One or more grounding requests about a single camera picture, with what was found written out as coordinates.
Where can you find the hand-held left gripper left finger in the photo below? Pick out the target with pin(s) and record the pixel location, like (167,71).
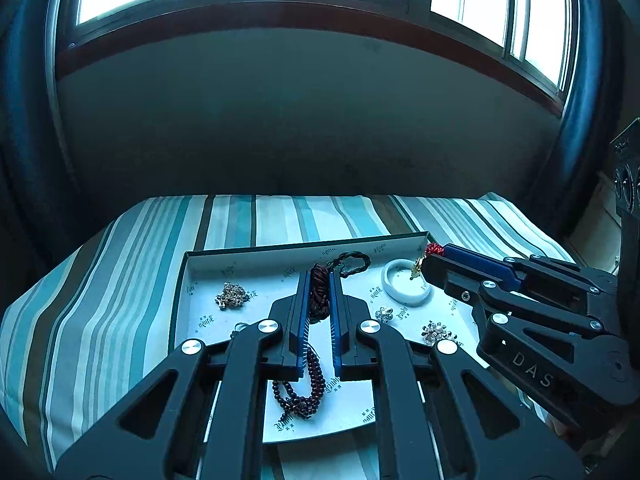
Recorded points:
(303,330)

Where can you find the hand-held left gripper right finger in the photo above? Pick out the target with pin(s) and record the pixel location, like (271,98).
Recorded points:
(336,330)

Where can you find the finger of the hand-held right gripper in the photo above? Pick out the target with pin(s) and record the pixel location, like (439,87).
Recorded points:
(450,272)
(475,260)

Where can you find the red knot charm gold figure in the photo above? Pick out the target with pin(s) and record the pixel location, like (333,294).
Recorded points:
(434,249)

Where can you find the crystal pearl flower brooch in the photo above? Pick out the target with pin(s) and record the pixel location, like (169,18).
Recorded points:
(434,332)

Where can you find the green tray with white lining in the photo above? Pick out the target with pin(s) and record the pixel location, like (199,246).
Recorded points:
(205,285)

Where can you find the small silver brooch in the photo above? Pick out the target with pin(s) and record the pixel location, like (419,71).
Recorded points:
(384,315)

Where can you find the light wooden cabinet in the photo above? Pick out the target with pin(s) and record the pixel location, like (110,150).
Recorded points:
(595,230)

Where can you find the white jade bangle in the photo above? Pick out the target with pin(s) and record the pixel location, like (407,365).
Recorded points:
(395,292)

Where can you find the dark blue curtain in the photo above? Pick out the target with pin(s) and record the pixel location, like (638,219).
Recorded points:
(580,85)
(30,110)

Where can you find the teal striped blanket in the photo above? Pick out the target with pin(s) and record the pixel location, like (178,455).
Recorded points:
(100,310)

